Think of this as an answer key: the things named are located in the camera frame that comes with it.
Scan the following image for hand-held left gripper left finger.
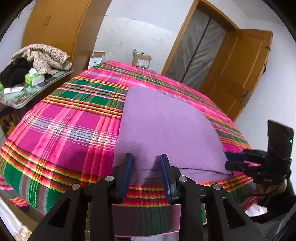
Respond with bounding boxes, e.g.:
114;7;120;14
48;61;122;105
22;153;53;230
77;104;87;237
29;153;134;241

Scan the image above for metal door handle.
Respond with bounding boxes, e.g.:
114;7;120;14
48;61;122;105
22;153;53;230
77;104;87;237
240;89;250;106

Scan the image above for wooden door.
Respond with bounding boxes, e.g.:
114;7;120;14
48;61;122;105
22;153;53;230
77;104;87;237
199;29;273;122

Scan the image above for yellow box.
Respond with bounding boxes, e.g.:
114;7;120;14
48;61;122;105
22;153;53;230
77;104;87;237
0;116;14;137

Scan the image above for wooden wardrobe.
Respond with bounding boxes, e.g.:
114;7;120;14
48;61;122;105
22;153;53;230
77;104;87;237
22;0;112;70

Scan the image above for brown cardboard box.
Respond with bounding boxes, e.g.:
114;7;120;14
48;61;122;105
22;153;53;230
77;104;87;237
132;49;152;69

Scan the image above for person's grey trousers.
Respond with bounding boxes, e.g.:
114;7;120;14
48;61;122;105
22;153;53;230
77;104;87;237
252;209;296;241

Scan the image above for white tube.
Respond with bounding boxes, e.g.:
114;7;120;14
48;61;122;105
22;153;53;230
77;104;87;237
3;86;25;94

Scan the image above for purple fleece garment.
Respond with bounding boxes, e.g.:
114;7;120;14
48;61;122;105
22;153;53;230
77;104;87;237
113;86;234;181

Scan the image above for black cloth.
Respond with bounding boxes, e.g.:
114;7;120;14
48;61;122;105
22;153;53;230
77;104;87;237
0;57;34;87

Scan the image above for small white cardboard box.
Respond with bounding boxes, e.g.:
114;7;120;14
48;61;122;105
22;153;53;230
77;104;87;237
88;51;105;69

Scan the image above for pink plaid bed sheet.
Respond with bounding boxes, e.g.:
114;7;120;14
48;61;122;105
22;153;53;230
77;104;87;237
0;61;259;238

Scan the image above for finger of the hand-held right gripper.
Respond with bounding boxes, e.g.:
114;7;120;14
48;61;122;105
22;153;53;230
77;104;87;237
225;161;251;172
224;151;247;161

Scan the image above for green tissue box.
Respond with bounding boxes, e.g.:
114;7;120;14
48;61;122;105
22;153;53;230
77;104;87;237
24;68;45;87

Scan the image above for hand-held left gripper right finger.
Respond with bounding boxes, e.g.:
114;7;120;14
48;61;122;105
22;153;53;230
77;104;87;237
160;153;266;241

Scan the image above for white floral bedding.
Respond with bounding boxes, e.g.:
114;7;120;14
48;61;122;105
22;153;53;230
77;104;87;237
0;197;30;241

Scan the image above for wooden door frame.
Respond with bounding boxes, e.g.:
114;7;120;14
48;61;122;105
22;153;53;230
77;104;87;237
161;0;238;77

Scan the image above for person's right forearm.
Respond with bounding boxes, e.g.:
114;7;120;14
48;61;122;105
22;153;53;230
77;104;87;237
257;181;296;223

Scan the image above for beige floral cloth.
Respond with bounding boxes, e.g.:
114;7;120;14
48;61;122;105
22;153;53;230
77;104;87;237
10;44;73;76

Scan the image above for clear plastic door curtain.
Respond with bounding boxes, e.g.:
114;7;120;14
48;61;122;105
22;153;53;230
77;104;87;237
165;9;227;90

